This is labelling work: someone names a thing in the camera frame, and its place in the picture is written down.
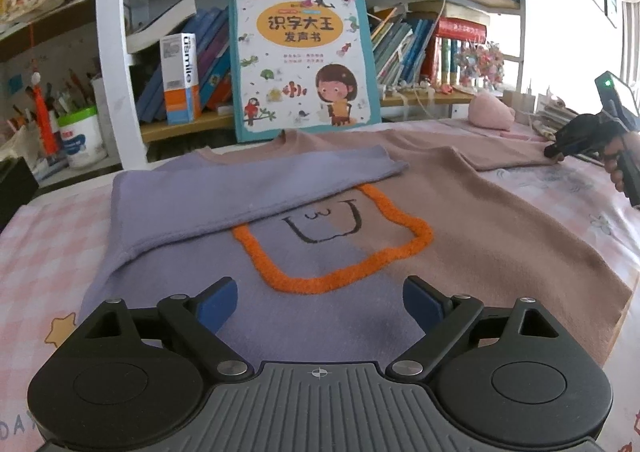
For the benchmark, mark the purple and pink sweater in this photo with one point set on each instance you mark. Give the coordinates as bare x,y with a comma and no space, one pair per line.
320,231

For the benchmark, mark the colourful flower ornament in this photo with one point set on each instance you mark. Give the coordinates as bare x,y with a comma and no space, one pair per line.
480,65

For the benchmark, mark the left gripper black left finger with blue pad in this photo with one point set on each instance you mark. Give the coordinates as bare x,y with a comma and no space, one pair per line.
192,323

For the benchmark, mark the red orange tassel ornament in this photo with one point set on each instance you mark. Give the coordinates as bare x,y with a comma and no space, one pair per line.
43,118

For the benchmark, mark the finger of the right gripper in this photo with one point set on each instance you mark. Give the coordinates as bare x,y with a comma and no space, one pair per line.
560,150
569,135

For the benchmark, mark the blue books left stack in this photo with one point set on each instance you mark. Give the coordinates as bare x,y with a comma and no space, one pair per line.
205,25

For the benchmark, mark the stack of papers and books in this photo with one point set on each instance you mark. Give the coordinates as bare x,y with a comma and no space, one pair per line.
551,114

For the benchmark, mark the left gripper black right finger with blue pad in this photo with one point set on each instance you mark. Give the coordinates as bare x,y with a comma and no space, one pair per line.
446,322

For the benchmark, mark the black box at left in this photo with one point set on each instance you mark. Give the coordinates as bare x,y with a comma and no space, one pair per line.
18,187

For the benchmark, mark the row of leaning books right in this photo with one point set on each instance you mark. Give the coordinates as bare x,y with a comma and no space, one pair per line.
420,43

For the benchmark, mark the white orange usmile box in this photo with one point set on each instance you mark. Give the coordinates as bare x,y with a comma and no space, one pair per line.
179,64

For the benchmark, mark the children's picture book teal border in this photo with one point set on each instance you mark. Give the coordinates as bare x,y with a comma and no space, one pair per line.
301,64

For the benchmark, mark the white tub green lid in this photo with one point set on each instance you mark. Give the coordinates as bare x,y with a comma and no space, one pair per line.
81,138

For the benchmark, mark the pink checkered tablecloth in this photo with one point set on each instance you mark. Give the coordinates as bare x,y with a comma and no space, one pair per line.
52,248

